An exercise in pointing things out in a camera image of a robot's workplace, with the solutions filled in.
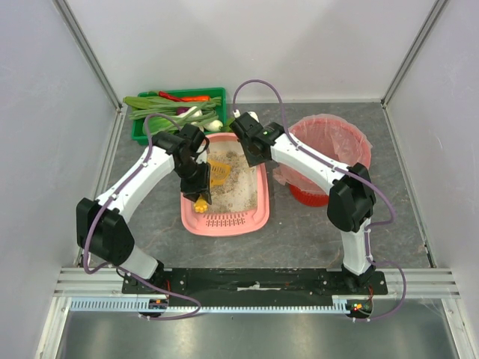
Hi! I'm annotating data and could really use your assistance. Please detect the yellow litter scoop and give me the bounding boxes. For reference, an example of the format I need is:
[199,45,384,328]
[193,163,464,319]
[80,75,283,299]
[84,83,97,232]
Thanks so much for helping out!
[193,159,231,213]

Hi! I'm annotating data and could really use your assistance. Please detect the pink litter box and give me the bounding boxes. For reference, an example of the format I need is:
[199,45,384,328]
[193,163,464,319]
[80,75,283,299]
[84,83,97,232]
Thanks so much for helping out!
[180,133,269,237]

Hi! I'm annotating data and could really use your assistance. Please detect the red trash bin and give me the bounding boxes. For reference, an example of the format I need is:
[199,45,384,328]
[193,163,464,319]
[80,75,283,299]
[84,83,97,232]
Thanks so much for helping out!
[288,184,329,207]

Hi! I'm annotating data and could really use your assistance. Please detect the pink plastic bin liner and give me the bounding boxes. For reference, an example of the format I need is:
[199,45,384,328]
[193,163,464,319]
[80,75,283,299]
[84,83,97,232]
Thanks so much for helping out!
[273,114,372,194]

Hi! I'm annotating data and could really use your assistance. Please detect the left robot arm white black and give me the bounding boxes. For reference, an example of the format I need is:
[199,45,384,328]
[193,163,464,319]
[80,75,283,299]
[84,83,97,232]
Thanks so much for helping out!
[76,124,212,280]

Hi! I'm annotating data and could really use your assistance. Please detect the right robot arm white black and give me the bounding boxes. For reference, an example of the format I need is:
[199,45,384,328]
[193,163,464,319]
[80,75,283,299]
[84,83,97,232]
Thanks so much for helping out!
[230,110,376,292]

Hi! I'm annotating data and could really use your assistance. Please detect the cat litter pellets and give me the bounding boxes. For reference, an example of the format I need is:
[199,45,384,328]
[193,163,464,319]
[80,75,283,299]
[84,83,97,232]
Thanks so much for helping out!
[205,150,257,214]

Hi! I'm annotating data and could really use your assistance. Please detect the white radish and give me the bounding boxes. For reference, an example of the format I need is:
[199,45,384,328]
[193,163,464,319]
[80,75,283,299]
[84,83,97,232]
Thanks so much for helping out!
[183,106,203,123]

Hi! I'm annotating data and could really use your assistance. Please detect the green plastic crate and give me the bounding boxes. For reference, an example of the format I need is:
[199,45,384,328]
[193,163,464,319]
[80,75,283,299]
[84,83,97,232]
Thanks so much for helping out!
[130,87,228,146]

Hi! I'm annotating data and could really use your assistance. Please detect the green leafy vegetables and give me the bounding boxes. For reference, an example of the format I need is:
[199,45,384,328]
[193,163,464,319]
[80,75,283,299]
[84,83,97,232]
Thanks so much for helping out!
[123,93,228,142]

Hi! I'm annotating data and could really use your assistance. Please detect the orange carrot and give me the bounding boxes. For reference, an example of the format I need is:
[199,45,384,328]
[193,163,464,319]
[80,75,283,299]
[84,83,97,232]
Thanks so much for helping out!
[180,95,211,102]

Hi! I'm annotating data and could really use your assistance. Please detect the red chili pepper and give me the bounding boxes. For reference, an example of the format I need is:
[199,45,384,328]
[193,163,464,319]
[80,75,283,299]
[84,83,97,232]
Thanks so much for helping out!
[158,91,184,102]

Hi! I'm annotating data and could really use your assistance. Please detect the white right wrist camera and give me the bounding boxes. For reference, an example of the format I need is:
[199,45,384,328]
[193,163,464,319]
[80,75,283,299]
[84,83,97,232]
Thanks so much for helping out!
[233,109,259,122]

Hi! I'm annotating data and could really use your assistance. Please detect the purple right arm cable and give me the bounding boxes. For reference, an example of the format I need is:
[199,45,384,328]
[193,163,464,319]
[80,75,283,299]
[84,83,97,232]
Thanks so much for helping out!
[231,79,409,323]

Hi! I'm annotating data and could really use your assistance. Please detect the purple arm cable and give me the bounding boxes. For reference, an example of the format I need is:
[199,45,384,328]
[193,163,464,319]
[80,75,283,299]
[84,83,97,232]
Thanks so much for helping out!
[231,79,409,323]
[82,113,203,322]

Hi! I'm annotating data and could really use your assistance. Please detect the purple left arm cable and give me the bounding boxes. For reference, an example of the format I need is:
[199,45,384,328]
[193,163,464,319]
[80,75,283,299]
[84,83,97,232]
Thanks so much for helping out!
[82,113,203,322]

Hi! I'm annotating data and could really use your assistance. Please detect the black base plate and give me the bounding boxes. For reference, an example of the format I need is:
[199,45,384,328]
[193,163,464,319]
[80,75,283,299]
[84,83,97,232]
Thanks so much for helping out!
[121,267,388,300]

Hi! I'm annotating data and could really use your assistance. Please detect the aluminium frame rail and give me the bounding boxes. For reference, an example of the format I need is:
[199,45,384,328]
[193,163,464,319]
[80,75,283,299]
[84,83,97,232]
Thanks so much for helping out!
[54,104,463,300]

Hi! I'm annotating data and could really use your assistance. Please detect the blue-white cable duct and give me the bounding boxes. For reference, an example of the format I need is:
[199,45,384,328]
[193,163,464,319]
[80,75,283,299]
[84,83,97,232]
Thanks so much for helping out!
[70,297,350,314]

